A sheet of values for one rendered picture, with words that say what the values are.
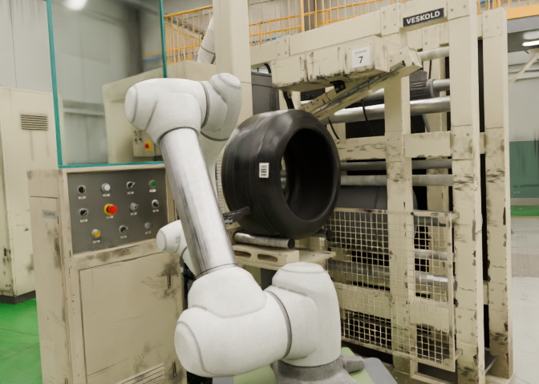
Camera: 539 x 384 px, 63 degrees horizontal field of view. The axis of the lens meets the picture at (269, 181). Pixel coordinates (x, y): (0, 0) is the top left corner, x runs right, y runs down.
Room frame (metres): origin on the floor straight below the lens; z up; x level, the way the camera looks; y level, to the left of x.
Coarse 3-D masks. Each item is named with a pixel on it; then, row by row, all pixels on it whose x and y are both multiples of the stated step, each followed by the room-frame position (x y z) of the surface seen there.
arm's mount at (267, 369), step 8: (344, 352) 1.17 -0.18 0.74; (352, 352) 1.17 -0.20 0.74; (264, 368) 1.10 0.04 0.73; (240, 376) 1.07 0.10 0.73; (248, 376) 1.07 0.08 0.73; (256, 376) 1.06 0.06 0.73; (264, 376) 1.06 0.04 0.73; (272, 376) 1.06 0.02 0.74; (352, 376) 1.03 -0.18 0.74; (360, 376) 1.03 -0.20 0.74; (368, 376) 1.02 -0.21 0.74
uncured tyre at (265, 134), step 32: (256, 128) 1.89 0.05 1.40; (288, 128) 1.88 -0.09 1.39; (320, 128) 2.04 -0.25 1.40; (224, 160) 1.93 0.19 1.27; (256, 160) 1.80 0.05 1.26; (288, 160) 2.31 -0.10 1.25; (320, 160) 2.27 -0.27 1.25; (224, 192) 1.94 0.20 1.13; (256, 192) 1.80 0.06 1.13; (288, 192) 2.30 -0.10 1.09; (320, 192) 2.26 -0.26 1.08; (256, 224) 1.91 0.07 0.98; (288, 224) 1.86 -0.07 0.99; (320, 224) 2.03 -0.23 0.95
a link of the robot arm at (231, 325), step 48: (144, 96) 1.10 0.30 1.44; (192, 96) 1.16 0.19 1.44; (192, 144) 1.10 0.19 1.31; (192, 192) 1.03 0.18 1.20; (192, 240) 0.99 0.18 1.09; (192, 288) 0.94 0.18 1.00; (240, 288) 0.92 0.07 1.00; (192, 336) 0.85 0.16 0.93; (240, 336) 0.86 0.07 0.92; (288, 336) 0.92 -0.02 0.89
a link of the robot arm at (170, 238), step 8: (168, 224) 1.56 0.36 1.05; (176, 224) 1.56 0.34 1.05; (160, 232) 1.53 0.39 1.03; (168, 232) 1.52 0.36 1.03; (176, 232) 1.53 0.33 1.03; (160, 240) 1.52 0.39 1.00; (168, 240) 1.51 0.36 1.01; (176, 240) 1.52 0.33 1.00; (184, 240) 1.53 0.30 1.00; (160, 248) 1.53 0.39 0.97; (168, 248) 1.52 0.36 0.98; (176, 248) 1.53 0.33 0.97; (184, 248) 1.52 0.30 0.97
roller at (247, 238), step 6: (240, 234) 2.07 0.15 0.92; (246, 234) 2.05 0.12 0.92; (252, 234) 2.03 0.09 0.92; (234, 240) 2.09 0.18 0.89; (240, 240) 2.06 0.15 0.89; (246, 240) 2.03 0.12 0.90; (252, 240) 2.01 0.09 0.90; (258, 240) 1.98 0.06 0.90; (264, 240) 1.96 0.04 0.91; (270, 240) 1.93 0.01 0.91; (276, 240) 1.91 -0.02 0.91; (282, 240) 1.89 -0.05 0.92; (288, 240) 1.87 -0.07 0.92; (276, 246) 1.92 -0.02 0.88; (282, 246) 1.89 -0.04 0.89; (288, 246) 1.86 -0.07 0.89
